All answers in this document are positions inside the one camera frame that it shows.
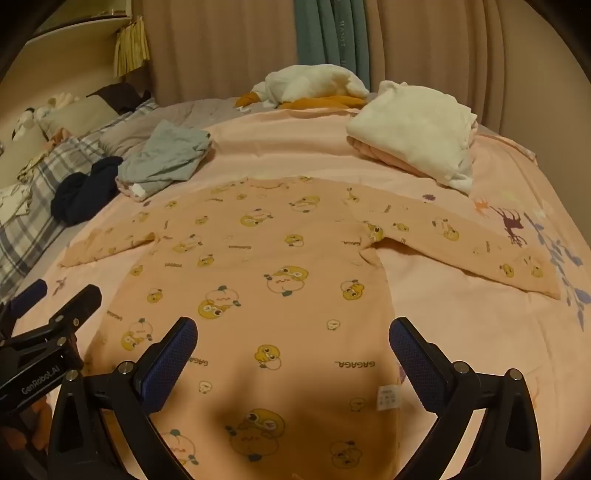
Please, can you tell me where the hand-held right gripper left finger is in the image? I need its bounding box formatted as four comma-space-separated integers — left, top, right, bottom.
47, 316, 199, 480

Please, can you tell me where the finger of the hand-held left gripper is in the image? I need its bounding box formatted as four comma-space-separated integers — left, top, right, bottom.
0, 284, 103, 352
0, 279, 49, 324

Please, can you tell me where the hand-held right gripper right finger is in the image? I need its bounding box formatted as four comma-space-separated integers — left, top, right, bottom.
389, 316, 543, 480

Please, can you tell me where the dark navy garment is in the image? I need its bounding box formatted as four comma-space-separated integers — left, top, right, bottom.
51, 156, 124, 227

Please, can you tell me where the pink and white garment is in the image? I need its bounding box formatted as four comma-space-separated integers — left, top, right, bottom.
116, 178, 153, 203

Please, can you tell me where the grey garment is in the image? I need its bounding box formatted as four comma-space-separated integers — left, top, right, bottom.
117, 120, 214, 197

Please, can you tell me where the beige pillow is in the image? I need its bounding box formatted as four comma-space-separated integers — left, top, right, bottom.
37, 95, 122, 137

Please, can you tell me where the pink folded garment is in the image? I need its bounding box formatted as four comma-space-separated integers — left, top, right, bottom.
348, 136, 419, 175

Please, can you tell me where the dark brown cloth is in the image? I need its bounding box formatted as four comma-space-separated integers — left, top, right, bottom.
88, 83, 153, 114

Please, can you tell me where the grey bedding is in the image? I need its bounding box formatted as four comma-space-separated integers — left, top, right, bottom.
99, 97, 278, 158

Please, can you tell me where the white fluffy plush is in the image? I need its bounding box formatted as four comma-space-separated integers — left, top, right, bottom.
346, 80, 478, 193

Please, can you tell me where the pink bed sheet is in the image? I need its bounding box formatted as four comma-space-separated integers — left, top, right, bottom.
0, 108, 591, 480

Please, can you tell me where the wooden shelf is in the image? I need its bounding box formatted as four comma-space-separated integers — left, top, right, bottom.
21, 14, 136, 95

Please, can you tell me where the yellow fringed cloth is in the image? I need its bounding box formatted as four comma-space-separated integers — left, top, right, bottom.
113, 16, 151, 78

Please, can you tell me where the white goose plush toy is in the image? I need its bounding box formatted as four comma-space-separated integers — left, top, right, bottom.
235, 65, 370, 112

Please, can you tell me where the teal curtain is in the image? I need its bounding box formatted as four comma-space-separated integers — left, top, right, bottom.
293, 0, 371, 83

